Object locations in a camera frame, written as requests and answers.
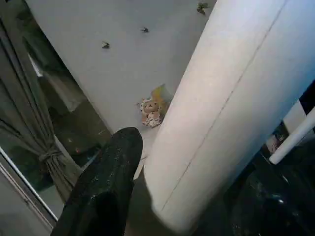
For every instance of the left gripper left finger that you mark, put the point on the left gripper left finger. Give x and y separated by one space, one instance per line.
103 184

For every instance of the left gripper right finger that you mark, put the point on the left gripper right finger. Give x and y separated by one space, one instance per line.
275 204

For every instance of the beige object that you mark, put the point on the beige object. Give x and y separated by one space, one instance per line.
151 113

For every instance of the yellow picture card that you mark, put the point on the yellow picture card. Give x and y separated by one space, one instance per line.
161 94

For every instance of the grey curtain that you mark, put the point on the grey curtain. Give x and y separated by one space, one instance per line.
24 110

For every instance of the grey door frame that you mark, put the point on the grey door frame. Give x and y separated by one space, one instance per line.
24 194

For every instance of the dark butterfly wall decal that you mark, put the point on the dark butterfly wall decal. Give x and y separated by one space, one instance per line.
105 45
145 30
202 6

